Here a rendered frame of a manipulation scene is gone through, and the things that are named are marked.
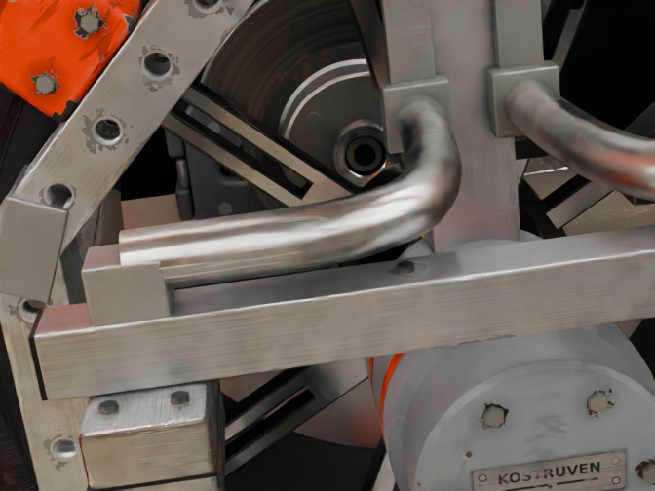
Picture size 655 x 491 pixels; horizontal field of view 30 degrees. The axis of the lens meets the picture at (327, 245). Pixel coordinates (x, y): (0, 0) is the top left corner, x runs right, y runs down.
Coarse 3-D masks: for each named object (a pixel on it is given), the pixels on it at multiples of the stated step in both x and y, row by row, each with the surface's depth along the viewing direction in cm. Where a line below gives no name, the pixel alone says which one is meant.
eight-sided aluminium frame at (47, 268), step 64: (192, 0) 63; (128, 64) 63; (192, 64) 64; (64, 128) 64; (128, 128) 65; (64, 192) 68; (0, 256) 66; (64, 256) 68; (0, 320) 68; (64, 448) 72
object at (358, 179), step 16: (352, 128) 111; (368, 128) 111; (336, 144) 111; (352, 144) 112; (368, 144) 112; (384, 144) 112; (336, 160) 112; (352, 160) 113; (368, 160) 112; (384, 160) 113; (352, 176) 113; (368, 176) 113
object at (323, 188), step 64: (640, 0) 96; (384, 64) 75; (192, 128) 76; (256, 128) 76; (320, 192) 78; (576, 192) 79; (384, 256) 84; (320, 384) 82; (256, 448) 83; (320, 448) 106; (384, 448) 84
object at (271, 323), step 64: (448, 256) 50; (512, 256) 50; (576, 256) 49; (640, 256) 49; (64, 320) 49; (192, 320) 48; (256, 320) 48; (320, 320) 48; (384, 320) 49; (448, 320) 49; (512, 320) 49; (576, 320) 49; (64, 384) 49; (128, 384) 49
